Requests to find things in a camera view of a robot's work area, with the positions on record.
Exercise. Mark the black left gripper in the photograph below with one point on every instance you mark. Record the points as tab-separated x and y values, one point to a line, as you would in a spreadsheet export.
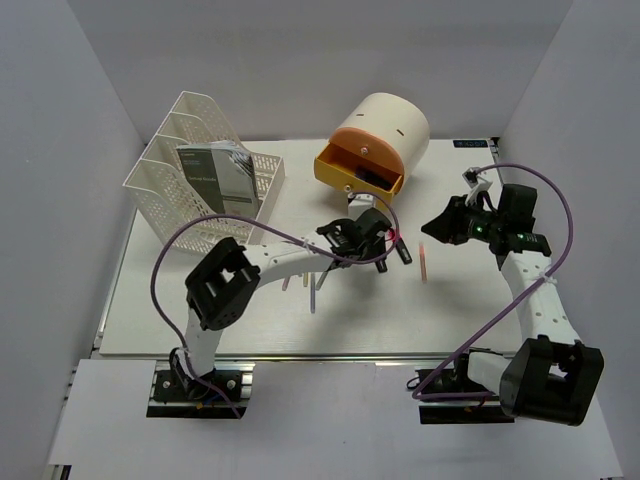
375	251

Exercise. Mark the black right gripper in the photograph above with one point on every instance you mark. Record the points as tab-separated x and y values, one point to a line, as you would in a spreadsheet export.
448	226

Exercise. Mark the orange cap black highlighter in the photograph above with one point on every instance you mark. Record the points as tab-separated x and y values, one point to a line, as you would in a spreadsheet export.
381	266

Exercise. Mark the pink cap black highlighter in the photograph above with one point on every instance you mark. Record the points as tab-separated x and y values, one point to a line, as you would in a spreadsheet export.
402	249

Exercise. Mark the yellow drawer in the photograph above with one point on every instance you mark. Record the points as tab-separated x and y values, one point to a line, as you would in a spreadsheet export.
336	167

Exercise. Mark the orange drawer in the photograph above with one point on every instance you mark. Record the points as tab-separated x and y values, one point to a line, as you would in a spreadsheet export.
373	150

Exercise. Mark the cream round drawer cabinet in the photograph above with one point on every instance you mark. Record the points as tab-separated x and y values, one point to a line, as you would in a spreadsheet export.
395	120

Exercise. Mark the grey setup guide booklet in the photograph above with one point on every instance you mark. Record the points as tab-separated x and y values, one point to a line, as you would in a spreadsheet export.
223	174

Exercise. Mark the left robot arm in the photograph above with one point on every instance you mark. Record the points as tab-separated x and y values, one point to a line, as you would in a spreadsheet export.
222	284

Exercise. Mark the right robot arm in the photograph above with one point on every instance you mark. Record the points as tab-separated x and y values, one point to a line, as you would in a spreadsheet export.
553	376

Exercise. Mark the orange slim pastel pen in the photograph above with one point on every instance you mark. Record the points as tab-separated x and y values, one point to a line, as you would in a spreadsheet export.
422	262

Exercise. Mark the purple slim pastel pen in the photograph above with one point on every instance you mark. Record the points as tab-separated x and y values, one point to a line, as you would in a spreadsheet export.
312	288

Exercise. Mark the green slim pastel pen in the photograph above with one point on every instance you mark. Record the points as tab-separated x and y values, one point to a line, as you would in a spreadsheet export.
321	280

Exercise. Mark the white perforated file organizer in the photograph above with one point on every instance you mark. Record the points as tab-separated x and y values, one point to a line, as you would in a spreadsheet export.
165	199

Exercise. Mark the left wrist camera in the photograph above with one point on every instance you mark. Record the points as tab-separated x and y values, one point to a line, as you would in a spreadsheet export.
360	201

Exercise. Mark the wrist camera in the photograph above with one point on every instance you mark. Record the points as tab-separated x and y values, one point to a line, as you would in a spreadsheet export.
360	201
477	184

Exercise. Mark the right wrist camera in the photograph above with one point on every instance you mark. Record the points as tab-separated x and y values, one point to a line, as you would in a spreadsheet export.
477	184

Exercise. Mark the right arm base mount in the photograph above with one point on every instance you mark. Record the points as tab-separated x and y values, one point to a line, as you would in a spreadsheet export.
457	400

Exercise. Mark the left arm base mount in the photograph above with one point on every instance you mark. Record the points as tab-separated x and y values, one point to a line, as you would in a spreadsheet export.
169	399

